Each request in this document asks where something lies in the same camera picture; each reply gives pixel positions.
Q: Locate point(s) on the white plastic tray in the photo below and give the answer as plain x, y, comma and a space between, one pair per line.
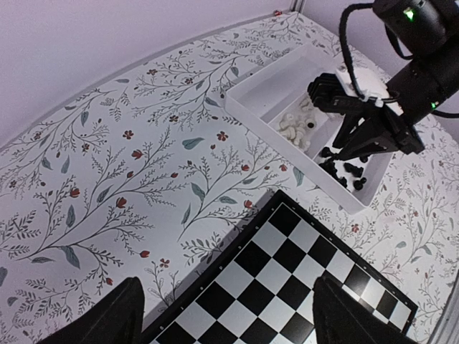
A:
272, 102

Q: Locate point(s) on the black white chessboard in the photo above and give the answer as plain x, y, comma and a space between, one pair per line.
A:
260, 288

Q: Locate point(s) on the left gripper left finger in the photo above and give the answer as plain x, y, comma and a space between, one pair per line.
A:
117, 318

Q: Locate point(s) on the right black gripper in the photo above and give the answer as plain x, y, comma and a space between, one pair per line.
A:
409, 96

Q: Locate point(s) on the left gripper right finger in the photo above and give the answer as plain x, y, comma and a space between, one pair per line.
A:
339, 318

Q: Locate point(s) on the right aluminium frame post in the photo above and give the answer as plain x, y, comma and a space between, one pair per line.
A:
297, 5

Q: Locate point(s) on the floral patterned table mat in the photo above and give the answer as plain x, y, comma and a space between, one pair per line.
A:
148, 176

